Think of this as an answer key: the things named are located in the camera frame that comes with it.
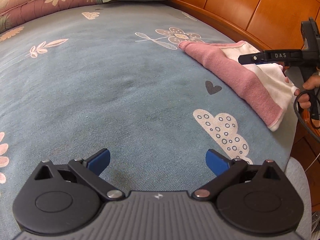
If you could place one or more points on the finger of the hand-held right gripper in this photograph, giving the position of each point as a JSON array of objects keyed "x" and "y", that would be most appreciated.
[{"x": 251, "y": 58}]

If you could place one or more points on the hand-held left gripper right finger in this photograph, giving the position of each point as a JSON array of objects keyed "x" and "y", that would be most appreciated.
[{"x": 216, "y": 163}]

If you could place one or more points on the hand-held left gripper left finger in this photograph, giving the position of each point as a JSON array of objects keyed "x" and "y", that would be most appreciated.
[{"x": 100, "y": 161}]

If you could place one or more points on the pink and white knit sweater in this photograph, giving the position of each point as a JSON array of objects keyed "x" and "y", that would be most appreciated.
[{"x": 240, "y": 80}]

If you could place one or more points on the person's right hand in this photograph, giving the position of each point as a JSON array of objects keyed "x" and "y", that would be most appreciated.
[{"x": 310, "y": 87}]

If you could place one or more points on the wooden headboard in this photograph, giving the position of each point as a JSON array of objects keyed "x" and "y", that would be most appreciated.
[{"x": 250, "y": 10}]

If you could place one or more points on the bed with blue floral sheet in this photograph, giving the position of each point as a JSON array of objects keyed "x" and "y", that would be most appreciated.
[{"x": 112, "y": 80}]

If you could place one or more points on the folded pink floral quilt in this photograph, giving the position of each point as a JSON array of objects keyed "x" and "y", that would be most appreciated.
[{"x": 45, "y": 0}]

